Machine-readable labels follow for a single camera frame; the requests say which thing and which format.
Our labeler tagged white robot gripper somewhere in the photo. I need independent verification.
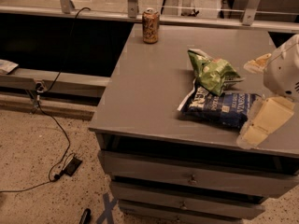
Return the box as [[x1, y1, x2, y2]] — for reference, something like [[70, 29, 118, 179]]
[[236, 35, 299, 149]]

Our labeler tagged metal clamp bracket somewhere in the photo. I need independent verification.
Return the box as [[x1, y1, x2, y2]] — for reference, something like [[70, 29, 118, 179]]
[[29, 79, 47, 114]]

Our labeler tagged top grey drawer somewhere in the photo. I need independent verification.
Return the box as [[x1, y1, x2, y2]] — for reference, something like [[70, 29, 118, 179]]
[[98, 150, 299, 198]]

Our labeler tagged white paper packet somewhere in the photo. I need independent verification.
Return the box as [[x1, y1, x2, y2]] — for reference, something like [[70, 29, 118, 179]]
[[0, 60, 18, 75]]

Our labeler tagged black power adapter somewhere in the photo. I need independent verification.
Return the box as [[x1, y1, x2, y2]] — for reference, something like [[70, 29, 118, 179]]
[[64, 157, 82, 176]]

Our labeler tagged orange soda can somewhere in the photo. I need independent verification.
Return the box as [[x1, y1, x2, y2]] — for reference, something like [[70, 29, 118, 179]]
[[142, 7, 160, 44]]

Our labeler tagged grey drawer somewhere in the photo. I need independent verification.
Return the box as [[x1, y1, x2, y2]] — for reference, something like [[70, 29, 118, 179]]
[[98, 150, 299, 198], [119, 200, 243, 224], [110, 181, 264, 220]]

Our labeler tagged grey drawer cabinet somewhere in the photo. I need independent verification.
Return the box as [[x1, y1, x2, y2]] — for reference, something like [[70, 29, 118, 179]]
[[88, 22, 299, 224]]

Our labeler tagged black marker pen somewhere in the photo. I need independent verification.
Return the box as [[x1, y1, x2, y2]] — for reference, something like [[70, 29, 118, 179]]
[[79, 208, 91, 224]]

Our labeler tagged grey metal rail beam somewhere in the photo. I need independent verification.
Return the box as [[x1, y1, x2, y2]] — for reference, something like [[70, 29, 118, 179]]
[[0, 68, 109, 98]]

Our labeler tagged black cable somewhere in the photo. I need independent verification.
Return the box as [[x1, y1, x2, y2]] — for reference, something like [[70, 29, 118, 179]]
[[0, 7, 92, 194]]

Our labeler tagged blue chip bag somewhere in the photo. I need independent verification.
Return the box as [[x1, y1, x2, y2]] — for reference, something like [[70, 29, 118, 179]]
[[178, 81, 260, 129]]

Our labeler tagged green chip bag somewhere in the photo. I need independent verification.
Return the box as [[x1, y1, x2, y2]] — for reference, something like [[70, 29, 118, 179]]
[[188, 49, 244, 96]]

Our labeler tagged middle grey drawer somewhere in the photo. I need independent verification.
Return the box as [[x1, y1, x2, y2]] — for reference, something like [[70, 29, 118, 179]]
[[110, 181, 264, 220]]

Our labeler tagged bottom grey drawer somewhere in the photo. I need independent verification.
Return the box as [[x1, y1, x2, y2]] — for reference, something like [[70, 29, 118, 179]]
[[119, 200, 243, 224]]

